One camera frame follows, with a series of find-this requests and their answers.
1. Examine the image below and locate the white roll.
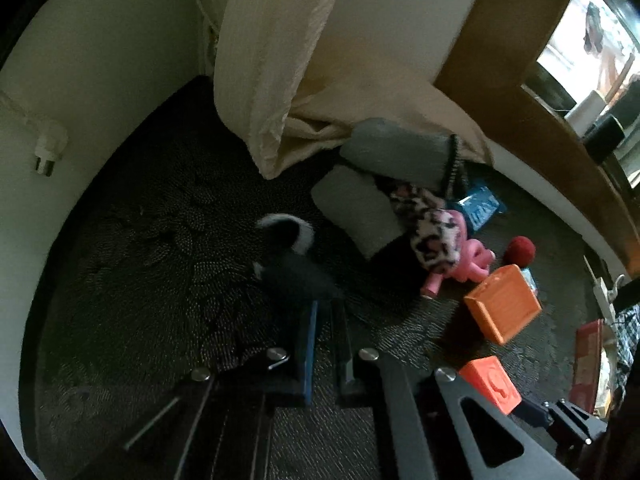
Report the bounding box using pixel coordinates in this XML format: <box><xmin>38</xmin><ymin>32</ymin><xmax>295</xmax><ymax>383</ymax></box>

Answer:
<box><xmin>565</xmin><ymin>90</ymin><xmax>609</xmax><ymax>136</ymax></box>

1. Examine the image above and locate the pink leopard-print plush toy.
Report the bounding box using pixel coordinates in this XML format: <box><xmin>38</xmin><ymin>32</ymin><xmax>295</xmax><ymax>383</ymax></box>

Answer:
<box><xmin>390</xmin><ymin>185</ymin><xmax>463</xmax><ymax>277</ymax></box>

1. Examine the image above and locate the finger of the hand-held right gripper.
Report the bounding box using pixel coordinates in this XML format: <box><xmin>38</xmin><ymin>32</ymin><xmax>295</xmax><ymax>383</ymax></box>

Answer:
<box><xmin>515</xmin><ymin>398</ymin><xmax>608</xmax><ymax>450</ymax></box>

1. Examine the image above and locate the white hanging cord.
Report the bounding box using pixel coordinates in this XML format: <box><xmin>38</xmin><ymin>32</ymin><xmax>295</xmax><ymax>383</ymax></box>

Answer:
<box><xmin>191</xmin><ymin>0</ymin><xmax>222</xmax><ymax>68</ymax></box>

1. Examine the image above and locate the white power adapter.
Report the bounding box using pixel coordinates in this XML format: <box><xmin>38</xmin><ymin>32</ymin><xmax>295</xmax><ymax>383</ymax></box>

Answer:
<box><xmin>34</xmin><ymin>125</ymin><xmax>69</xmax><ymax>177</ymax></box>

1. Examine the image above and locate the orange box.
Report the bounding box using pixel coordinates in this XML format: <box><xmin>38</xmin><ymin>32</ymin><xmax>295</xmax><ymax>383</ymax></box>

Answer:
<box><xmin>462</xmin><ymin>264</ymin><xmax>543</xmax><ymax>346</ymax></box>

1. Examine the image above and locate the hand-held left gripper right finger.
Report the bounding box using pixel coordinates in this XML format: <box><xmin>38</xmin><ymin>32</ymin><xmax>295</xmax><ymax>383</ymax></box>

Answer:
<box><xmin>330</xmin><ymin>300</ymin><xmax>581</xmax><ymax>480</ymax></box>

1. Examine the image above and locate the red ball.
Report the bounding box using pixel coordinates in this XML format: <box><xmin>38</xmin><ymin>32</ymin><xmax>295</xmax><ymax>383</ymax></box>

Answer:
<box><xmin>502</xmin><ymin>235</ymin><xmax>537</xmax><ymax>268</ymax></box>

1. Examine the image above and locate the black speaker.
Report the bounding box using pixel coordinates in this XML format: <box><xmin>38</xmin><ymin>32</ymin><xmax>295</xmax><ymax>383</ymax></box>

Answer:
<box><xmin>582</xmin><ymin>114</ymin><xmax>627</xmax><ymax>166</ymax></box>

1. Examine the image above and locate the white adapter cable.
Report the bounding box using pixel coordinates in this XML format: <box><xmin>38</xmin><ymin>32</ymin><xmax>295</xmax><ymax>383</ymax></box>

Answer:
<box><xmin>0</xmin><ymin>91</ymin><xmax>43</xmax><ymax>130</ymax></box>

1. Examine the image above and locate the cream curtain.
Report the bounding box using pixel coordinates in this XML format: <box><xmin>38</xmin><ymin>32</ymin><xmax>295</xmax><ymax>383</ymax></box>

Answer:
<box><xmin>212</xmin><ymin>0</ymin><xmax>496</xmax><ymax>181</ymax></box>

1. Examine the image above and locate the thin beige stick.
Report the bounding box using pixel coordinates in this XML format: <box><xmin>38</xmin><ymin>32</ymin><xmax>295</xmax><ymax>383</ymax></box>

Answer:
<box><xmin>582</xmin><ymin>255</ymin><xmax>602</xmax><ymax>287</ymax></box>

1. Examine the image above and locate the black white-dotted strap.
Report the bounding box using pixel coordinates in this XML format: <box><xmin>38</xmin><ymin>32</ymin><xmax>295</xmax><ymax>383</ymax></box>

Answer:
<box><xmin>440</xmin><ymin>132</ymin><xmax>465</xmax><ymax>197</ymax></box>

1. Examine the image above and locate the blue snack packet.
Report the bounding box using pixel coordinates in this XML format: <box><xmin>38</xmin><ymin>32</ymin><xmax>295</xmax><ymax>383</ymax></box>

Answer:
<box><xmin>457</xmin><ymin>185</ymin><xmax>507</xmax><ymax>233</ymax></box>

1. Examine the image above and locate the wooden window frame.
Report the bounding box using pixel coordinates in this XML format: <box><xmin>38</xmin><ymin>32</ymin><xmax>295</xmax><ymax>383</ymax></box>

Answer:
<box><xmin>434</xmin><ymin>0</ymin><xmax>640</xmax><ymax>281</ymax></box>

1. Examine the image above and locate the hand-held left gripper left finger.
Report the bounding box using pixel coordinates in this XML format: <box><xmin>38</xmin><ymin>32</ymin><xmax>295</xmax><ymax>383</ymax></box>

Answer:
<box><xmin>75</xmin><ymin>300</ymin><xmax>321</xmax><ymax>480</ymax></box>

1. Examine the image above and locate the orange cube block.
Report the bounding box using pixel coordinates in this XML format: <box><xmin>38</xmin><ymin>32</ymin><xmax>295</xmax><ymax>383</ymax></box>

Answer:
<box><xmin>457</xmin><ymin>356</ymin><xmax>523</xmax><ymax>416</ymax></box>

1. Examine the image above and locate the black and white plaid cloth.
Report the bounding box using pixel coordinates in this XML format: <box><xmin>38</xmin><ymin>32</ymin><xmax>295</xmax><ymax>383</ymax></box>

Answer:
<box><xmin>612</xmin><ymin>302</ymin><xmax>640</xmax><ymax>387</ymax></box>

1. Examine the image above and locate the white power strip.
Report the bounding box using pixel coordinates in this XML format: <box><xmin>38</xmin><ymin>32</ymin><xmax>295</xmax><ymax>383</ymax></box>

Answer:
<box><xmin>587</xmin><ymin>260</ymin><xmax>627</xmax><ymax>322</ymax></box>

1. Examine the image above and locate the black and white sock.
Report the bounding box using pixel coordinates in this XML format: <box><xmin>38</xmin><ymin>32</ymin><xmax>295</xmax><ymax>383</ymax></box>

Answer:
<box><xmin>252</xmin><ymin>212</ymin><xmax>346</xmax><ymax>306</ymax></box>

